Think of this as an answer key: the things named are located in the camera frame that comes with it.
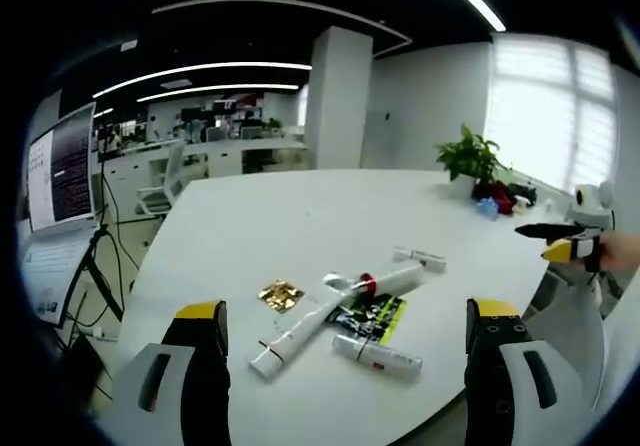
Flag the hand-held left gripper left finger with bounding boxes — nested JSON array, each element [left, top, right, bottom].
[[112, 300, 232, 446]]

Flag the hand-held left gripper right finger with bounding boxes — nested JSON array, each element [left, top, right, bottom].
[[464, 297, 606, 446]]

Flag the gold foil skincare sachet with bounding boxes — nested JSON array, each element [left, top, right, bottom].
[[256, 279, 306, 313]]

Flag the short white skincare tube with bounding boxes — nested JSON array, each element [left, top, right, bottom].
[[332, 333, 424, 380]]

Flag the small white skincare tube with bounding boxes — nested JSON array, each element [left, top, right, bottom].
[[392, 245, 448, 272]]

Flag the long white skincare tube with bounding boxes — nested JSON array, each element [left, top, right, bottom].
[[245, 260, 430, 379]]

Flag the black green skincare sachet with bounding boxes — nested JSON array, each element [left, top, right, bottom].
[[324, 295, 409, 346]]

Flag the white skincare tube red band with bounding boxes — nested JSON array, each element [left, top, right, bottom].
[[321, 271, 391, 301]]

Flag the red and blue objects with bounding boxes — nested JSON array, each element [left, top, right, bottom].
[[472, 179, 539, 217]]

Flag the person's right hand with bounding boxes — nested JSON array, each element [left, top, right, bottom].
[[597, 231, 640, 273]]

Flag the blue plastic wrapper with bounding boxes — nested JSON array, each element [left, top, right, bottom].
[[474, 196, 500, 221]]

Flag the potted green plant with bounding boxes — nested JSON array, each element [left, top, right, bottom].
[[433, 123, 512, 201]]

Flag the white laptop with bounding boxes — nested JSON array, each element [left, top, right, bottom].
[[19, 218, 101, 328]]

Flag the white office chair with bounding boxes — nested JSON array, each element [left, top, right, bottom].
[[134, 139, 187, 217]]

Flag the white office counter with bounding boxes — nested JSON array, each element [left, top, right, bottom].
[[97, 135, 309, 202]]

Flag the computer monitor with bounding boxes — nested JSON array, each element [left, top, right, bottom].
[[25, 101, 99, 235]]

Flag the black cables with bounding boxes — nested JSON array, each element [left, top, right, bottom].
[[54, 155, 144, 407]]

